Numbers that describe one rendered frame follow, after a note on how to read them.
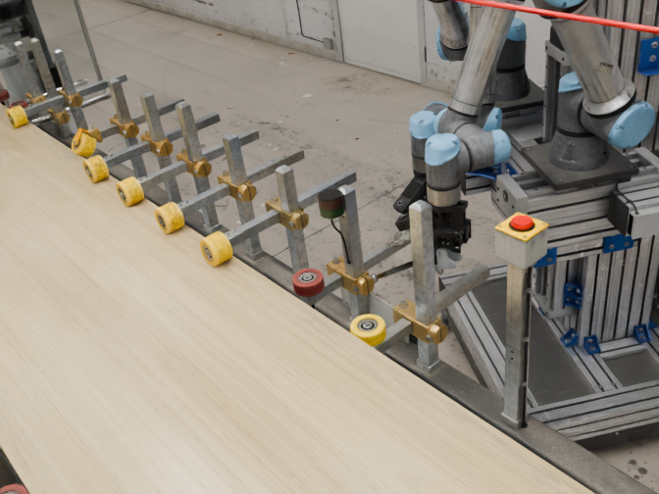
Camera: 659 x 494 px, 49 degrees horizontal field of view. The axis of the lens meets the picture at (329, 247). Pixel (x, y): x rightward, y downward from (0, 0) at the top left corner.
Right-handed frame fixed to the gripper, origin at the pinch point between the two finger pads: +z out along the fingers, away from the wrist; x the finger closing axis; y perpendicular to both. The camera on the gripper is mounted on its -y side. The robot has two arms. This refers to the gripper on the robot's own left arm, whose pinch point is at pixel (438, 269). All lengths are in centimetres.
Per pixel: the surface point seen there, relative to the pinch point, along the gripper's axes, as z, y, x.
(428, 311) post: 2.4, 2.7, -13.2
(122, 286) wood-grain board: 2, -75, -33
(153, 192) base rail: 22, -132, 37
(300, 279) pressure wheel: 1.2, -31.2, -14.5
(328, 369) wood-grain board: 1.6, -9.1, -39.6
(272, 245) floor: 92, -136, 106
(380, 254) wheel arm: 6.2, -20.4, 8.8
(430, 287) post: -3.8, 3.1, -12.2
